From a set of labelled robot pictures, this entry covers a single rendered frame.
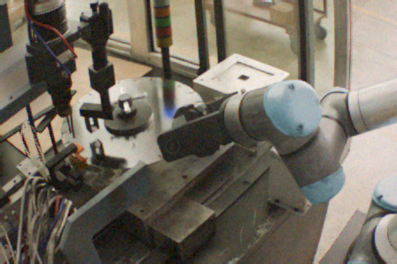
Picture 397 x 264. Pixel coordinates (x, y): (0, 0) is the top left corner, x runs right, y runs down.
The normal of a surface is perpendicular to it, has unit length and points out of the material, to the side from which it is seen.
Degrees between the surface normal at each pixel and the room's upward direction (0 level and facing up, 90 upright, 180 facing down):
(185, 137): 62
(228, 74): 0
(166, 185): 0
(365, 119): 86
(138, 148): 0
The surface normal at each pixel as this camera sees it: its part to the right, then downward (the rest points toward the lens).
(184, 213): -0.07, -0.80
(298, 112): 0.47, -0.09
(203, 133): -0.01, 0.16
